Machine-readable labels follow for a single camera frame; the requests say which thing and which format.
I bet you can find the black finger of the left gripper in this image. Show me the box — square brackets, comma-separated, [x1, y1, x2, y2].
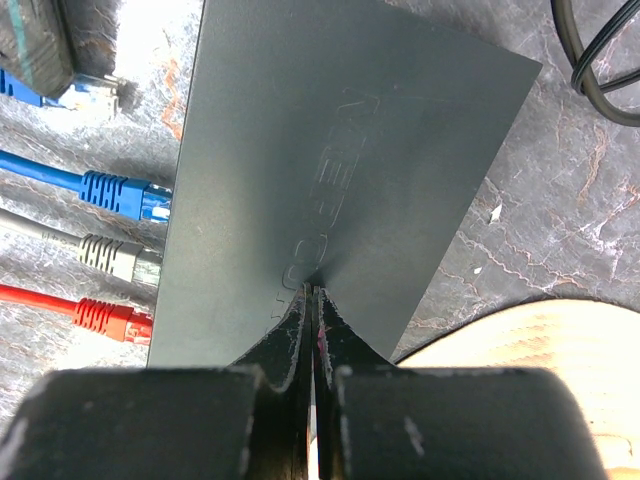
[1, 0, 75, 98]

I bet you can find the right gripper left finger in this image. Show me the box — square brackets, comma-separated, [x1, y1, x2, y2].
[1, 285, 311, 479]

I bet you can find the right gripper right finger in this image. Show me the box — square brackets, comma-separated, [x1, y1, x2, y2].
[311, 288, 605, 479]

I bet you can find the short blue ethernet cable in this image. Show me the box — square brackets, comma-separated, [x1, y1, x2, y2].
[0, 67, 126, 117]

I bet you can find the long blue ethernet cable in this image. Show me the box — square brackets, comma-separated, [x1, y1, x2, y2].
[0, 149, 174, 222]

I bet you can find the grey ethernet cable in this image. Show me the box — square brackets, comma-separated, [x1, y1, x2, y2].
[0, 207, 163, 288]

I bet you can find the black network switch box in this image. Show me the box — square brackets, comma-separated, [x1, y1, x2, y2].
[148, 1, 541, 367]

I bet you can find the beige bucket hat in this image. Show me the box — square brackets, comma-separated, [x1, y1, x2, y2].
[398, 299, 639, 479]

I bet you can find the red ethernet cable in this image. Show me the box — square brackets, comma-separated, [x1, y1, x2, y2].
[0, 283, 154, 346]

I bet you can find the black power adapter with cord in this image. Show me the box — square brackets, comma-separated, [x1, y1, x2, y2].
[550, 0, 639, 128]

